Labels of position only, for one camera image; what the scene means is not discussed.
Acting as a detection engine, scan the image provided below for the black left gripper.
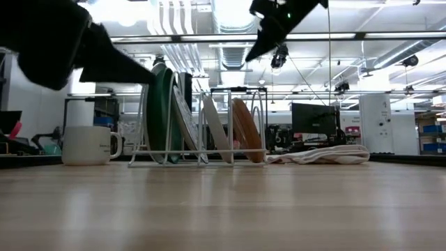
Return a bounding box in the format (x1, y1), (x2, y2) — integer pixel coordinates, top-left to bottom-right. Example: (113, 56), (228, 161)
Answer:
(0, 0), (157, 91)

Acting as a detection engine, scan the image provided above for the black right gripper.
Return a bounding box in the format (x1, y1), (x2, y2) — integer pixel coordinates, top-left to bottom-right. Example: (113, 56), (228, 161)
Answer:
(245, 0), (328, 63)

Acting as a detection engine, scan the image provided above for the dark green bowl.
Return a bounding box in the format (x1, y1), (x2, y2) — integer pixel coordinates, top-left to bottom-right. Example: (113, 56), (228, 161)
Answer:
(146, 68), (184, 165)

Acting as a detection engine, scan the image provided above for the brown wooden plate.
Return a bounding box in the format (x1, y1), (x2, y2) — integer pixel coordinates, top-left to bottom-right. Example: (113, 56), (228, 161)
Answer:
(231, 97), (266, 164)

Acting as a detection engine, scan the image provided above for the grey patterned plate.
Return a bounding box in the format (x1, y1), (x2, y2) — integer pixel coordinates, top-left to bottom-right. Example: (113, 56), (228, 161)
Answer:
(172, 85), (210, 165)

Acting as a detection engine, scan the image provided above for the plain white plate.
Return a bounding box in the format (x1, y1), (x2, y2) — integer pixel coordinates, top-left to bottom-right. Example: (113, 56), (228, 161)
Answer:
(201, 94), (233, 165)

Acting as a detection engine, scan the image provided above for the black shelf unit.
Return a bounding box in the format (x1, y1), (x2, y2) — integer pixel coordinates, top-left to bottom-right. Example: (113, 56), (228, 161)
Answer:
(63, 96), (121, 126)

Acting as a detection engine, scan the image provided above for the tall dark panel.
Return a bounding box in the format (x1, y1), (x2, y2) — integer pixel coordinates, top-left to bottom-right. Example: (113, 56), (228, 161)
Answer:
(179, 72), (193, 112)

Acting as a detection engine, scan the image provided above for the white mug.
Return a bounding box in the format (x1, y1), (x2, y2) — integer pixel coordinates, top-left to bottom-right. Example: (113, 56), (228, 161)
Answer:
(61, 125), (124, 167)

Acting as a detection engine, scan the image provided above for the black computer monitor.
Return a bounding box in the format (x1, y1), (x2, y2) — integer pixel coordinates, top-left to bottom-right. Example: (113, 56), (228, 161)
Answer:
(291, 102), (346, 146)

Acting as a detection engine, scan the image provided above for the folded white striped towel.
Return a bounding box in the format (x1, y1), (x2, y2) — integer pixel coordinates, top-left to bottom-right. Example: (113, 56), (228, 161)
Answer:
(266, 144), (371, 165)

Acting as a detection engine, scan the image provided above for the storage shelf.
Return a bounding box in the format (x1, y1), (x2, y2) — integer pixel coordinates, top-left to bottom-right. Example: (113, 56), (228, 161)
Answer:
(416, 111), (446, 156)

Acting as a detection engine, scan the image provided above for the black ceiling light rail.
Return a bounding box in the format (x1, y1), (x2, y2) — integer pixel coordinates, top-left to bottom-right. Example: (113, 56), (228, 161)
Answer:
(109, 32), (446, 45)

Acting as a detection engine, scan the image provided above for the thin hanging cable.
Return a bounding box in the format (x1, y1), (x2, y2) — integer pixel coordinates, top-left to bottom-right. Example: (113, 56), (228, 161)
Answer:
(327, 6), (331, 105)

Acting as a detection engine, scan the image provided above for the white wire dish rack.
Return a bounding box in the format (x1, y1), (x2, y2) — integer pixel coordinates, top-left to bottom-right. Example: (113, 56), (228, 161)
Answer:
(128, 71), (268, 168)

